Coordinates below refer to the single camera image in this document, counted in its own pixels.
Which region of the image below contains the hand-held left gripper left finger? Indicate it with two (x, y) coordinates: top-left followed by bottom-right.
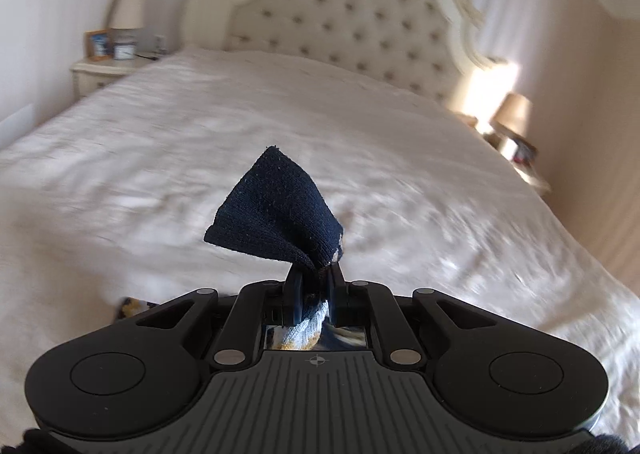
(121, 267), (304, 369)

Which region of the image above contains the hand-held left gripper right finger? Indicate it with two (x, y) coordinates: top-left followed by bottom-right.
(326, 264), (507, 367)

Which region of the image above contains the navy patterned knit sock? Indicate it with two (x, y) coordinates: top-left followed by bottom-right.
(115, 297), (159, 323)
(203, 145), (347, 352)

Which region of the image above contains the bed with white bedspread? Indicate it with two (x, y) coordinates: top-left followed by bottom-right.
(0, 46), (640, 454)

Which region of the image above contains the white nightstand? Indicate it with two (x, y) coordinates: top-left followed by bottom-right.
(69, 54), (157, 101)
(462, 113), (552, 196)

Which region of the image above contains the beige shade table lamp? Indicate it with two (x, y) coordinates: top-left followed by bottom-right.
(491, 92), (534, 147)

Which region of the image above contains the cream tufted headboard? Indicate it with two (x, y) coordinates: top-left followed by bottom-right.
(179, 0), (507, 109)

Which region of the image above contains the cream shade table lamp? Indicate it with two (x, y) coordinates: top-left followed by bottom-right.
(107, 0), (147, 42)

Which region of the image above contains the wooden photo frame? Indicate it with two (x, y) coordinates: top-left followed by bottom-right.
(83, 28), (114, 60)

